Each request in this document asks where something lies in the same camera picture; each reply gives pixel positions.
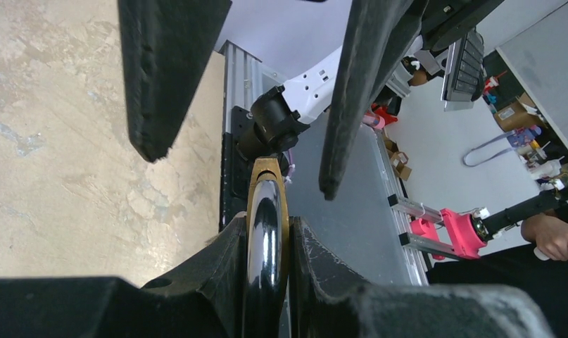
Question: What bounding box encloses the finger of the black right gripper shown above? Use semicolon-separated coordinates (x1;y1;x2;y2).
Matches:
118;0;232;163

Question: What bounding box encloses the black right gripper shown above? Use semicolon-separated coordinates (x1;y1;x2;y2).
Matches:
319;0;504;201

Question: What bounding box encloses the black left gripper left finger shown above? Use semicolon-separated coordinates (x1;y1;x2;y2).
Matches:
0;218;246;337

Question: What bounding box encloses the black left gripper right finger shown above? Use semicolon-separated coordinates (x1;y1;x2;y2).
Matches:
289;217;553;337

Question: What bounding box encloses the brass padlock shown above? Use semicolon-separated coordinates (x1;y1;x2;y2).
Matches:
241;157;289;337

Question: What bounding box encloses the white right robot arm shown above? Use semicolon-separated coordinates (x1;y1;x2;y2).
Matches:
118;1;499;200

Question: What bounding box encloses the operator bare hand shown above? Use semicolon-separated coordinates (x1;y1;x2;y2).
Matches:
521;213;568;261

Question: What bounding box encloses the cardboard box on desk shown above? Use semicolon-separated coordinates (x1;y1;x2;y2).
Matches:
493;92;546;132

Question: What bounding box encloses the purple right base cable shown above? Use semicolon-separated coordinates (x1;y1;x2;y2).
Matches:
283;149;296;185

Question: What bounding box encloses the pink black teleoperation handle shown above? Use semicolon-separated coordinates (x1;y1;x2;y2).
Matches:
399;187;568;261

